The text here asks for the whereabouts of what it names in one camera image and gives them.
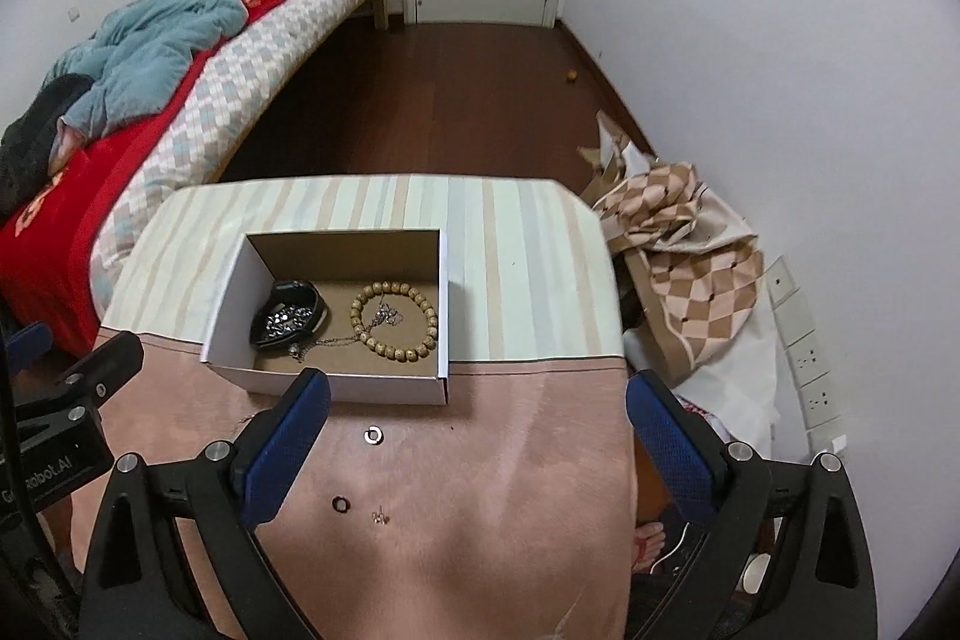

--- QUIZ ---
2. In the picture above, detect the blue fleece blanket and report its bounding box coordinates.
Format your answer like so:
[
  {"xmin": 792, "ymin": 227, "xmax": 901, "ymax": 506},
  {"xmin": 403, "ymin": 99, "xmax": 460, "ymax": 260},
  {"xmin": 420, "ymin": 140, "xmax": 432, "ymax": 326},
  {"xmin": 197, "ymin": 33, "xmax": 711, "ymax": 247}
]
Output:
[{"xmin": 45, "ymin": 0, "xmax": 392, "ymax": 140}]

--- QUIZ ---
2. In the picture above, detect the wooden bead bracelet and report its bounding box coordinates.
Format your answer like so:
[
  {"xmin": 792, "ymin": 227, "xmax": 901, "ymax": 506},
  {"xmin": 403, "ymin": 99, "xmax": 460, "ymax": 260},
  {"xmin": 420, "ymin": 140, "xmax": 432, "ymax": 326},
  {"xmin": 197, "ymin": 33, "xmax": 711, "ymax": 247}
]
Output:
[{"xmin": 350, "ymin": 281, "xmax": 438, "ymax": 363}]

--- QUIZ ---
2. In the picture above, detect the brown checkered cloth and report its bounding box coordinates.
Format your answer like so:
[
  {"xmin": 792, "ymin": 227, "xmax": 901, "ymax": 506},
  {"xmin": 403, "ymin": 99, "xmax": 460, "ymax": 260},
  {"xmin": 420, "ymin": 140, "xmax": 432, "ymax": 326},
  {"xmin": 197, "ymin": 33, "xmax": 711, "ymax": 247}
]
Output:
[{"xmin": 591, "ymin": 158, "xmax": 767, "ymax": 380}]

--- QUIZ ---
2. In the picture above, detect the white cable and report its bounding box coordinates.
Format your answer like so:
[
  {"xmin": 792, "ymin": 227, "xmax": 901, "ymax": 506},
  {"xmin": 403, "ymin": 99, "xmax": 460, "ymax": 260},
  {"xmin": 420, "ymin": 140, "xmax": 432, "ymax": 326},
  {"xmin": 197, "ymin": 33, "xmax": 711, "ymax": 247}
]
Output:
[{"xmin": 651, "ymin": 524, "xmax": 715, "ymax": 575}]

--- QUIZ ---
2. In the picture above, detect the checkered quilt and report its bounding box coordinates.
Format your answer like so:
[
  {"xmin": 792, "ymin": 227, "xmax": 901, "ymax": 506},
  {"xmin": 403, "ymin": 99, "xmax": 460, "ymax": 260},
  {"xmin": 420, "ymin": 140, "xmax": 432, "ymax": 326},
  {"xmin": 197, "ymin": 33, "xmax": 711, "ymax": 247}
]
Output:
[{"xmin": 88, "ymin": 0, "xmax": 389, "ymax": 305}]

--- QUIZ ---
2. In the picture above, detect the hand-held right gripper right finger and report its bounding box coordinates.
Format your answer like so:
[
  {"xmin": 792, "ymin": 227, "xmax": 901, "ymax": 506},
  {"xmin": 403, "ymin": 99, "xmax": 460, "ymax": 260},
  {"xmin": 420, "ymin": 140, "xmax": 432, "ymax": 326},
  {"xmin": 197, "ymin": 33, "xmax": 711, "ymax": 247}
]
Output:
[{"xmin": 625, "ymin": 370, "xmax": 878, "ymax": 640}]

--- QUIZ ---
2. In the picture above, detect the white cardboard box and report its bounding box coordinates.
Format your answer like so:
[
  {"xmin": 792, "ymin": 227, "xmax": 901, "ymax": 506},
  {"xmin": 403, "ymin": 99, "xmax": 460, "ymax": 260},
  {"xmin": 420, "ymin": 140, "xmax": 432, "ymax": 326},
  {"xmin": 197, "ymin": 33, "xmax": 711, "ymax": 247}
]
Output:
[{"xmin": 199, "ymin": 227, "xmax": 451, "ymax": 407}]

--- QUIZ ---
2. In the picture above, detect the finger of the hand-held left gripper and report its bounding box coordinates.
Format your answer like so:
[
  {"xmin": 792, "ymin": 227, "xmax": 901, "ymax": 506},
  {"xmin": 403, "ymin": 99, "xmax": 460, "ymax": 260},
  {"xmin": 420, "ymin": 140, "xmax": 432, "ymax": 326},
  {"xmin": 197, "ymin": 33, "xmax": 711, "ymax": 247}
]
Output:
[
  {"xmin": 2, "ymin": 323, "xmax": 55, "ymax": 372},
  {"xmin": 15, "ymin": 330, "xmax": 145, "ymax": 420}
]

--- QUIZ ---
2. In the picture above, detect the silver pendant necklace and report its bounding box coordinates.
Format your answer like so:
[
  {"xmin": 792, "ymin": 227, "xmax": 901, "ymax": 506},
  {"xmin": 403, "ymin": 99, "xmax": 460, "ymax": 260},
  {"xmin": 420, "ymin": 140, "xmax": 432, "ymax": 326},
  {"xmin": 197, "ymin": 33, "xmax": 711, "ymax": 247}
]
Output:
[{"xmin": 288, "ymin": 301, "xmax": 407, "ymax": 363}]

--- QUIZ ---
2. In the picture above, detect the dark cloth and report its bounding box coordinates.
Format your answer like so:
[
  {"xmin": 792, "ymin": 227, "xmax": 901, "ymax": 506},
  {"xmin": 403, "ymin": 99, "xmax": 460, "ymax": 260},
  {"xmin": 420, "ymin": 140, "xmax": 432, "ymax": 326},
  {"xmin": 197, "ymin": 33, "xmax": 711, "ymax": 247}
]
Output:
[{"xmin": 0, "ymin": 73, "xmax": 96, "ymax": 215}]

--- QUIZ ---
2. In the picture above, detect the bed with red sheet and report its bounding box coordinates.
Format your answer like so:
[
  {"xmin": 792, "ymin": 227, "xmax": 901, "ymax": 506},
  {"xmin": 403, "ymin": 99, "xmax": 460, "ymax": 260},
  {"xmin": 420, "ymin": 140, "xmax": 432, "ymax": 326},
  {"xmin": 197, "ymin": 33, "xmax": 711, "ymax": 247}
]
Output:
[{"xmin": 0, "ymin": 0, "xmax": 361, "ymax": 330}]

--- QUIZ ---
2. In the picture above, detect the wooden bed frame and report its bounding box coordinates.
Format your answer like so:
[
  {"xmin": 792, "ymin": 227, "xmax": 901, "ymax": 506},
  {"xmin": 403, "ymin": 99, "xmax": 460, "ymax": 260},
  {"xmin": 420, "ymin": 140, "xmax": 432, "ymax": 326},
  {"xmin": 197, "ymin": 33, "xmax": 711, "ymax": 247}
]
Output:
[{"xmin": 217, "ymin": 0, "xmax": 412, "ymax": 184}]

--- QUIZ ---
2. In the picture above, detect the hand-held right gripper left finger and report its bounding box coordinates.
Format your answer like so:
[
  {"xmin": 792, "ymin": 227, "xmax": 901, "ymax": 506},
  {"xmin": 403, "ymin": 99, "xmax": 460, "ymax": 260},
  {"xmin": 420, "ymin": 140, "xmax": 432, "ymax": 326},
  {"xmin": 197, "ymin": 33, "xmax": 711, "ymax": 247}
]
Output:
[{"xmin": 79, "ymin": 368, "xmax": 331, "ymax": 640}]

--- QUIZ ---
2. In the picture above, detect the black dish with jewellery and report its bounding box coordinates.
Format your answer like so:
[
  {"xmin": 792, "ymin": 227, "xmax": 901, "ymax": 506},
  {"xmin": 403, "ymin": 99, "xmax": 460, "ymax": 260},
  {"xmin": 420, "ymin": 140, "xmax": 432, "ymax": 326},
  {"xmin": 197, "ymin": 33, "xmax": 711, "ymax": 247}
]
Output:
[{"xmin": 250, "ymin": 281, "xmax": 332, "ymax": 353}]

